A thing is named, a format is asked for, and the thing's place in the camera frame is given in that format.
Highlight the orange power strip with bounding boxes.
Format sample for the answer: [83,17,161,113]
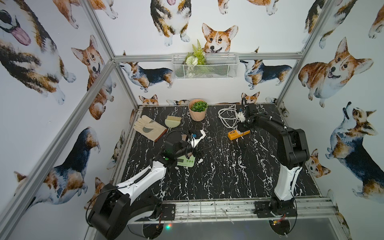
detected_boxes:
[228,130,251,141]

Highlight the green electronic scale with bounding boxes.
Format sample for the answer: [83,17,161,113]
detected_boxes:
[177,155,196,168]

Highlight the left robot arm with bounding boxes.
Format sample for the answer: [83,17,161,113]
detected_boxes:
[86,129,206,240]

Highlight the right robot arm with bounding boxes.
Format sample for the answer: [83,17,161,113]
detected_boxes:
[238,97,310,216]

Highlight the green hand brush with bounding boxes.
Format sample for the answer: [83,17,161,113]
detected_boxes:
[165,116,182,129]

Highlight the beige work glove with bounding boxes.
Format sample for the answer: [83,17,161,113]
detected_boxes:
[134,115,168,142]

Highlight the pink pot with green plant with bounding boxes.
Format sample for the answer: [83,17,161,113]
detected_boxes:
[188,99,208,122]

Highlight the artificial fern with flower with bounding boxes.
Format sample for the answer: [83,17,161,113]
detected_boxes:
[184,40,207,66]

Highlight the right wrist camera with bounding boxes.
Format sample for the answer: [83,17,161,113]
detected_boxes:
[237,112,246,123]

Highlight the white power strip cable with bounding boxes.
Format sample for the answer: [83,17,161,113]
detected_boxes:
[217,104,241,130]

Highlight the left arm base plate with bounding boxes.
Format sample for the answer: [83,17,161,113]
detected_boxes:
[142,204,176,221]

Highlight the white wire wall basket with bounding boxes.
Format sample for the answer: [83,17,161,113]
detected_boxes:
[172,54,240,79]

